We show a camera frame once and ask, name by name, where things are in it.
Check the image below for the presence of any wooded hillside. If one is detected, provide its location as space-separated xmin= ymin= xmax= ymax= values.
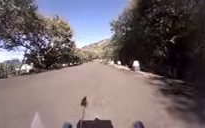
xmin=77 ymin=38 xmax=114 ymax=63

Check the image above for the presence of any grey asphalt road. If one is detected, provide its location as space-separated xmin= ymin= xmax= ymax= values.
xmin=0 ymin=62 xmax=205 ymax=128

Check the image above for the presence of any robot's own part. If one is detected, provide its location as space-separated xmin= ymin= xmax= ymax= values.
xmin=133 ymin=120 xmax=146 ymax=128
xmin=62 ymin=122 xmax=74 ymax=128
xmin=80 ymin=95 xmax=89 ymax=121
xmin=76 ymin=117 xmax=114 ymax=128

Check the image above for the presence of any row of dark trees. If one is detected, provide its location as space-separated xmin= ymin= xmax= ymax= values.
xmin=109 ymin=0 xmax=205 ymax=83

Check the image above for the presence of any white post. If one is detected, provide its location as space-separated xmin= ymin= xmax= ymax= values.
xmin=132 ymin=59 xmax=141 ymax=72

